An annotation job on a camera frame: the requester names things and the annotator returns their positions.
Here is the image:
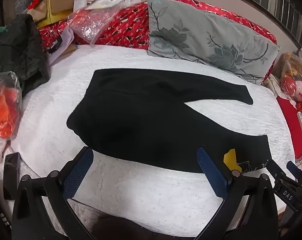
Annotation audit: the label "red sheet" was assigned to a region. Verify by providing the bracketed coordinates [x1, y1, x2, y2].
[276, 96, 302, 162]

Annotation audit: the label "red patterned quilt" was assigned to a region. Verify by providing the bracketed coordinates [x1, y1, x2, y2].
[38, 0, 278, 53]

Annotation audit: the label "black pants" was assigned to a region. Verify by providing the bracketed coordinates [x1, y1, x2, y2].
[66, 68, 270, 173]

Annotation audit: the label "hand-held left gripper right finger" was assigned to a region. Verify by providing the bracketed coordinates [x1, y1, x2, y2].
[196, 146, 279, 240]

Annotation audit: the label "black phone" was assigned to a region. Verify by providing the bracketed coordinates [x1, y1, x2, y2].
[3, 152, 22, 200]

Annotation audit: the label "clear plastic bag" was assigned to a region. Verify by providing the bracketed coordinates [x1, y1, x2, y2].
[67, 5, 123, 46]

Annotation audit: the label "white textured blanket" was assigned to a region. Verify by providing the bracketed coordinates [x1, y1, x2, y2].
[6, 44, 295, 235]

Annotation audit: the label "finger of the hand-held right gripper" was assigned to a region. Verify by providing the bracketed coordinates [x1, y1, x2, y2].
[265, 159, 286, 182]
[286, 161, 302, 182]

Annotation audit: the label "cardboard box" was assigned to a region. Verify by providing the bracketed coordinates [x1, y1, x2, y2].
[32, 0, 77, 28]

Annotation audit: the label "grey floral pillow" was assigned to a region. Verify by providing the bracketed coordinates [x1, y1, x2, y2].
[147, 0, 279, 85]

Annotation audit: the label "orange item in plastic bag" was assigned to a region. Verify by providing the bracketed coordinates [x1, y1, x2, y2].
[0, 71, 23, 140]

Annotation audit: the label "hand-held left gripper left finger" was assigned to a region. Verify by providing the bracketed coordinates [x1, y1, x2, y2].
[11, 146, 95, 240]

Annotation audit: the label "stuffed toys in plastic bag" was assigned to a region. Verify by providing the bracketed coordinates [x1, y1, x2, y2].
[276, 48, 302, 115]

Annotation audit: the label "dark green cloth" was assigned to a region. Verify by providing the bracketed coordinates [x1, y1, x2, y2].
[0, 14, 51, 97]

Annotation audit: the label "white plastic bag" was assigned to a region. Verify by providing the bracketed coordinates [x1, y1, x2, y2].
[86, 0, 142, 14]

